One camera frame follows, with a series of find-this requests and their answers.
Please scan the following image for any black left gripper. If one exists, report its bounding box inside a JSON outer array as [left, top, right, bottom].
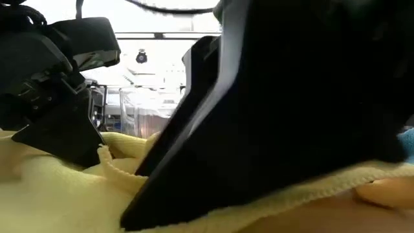
[[0, 30, 107, 168]]

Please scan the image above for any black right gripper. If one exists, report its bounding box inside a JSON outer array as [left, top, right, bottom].
[[323, 0, 414, 111]]

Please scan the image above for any yellow microfiber towel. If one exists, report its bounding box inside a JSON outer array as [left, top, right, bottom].
[[0, 128, 414, 233]]

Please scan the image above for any blue microfiber towel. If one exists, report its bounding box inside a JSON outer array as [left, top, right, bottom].
[[397, 127, 414, 164]]

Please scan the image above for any black linear ceiling light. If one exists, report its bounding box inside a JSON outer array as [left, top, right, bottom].
[[114, 31, 223, 41]]

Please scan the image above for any black ceiling spotlight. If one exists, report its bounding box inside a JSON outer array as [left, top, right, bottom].
[[135, 48, 148, 65]]

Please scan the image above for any clear plastic bin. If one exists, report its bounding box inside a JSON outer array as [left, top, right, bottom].
[[118, 84, 188, 139]]

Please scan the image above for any black right camera cable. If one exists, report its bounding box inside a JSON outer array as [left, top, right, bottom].
[[124, 0, 223, 16]]

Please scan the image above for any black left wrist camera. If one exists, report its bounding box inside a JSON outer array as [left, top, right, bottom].
[[51, 16, 122, 72]]

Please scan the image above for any black braided left camera cable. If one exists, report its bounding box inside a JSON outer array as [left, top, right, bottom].
[[0, 2, 49, 33]]

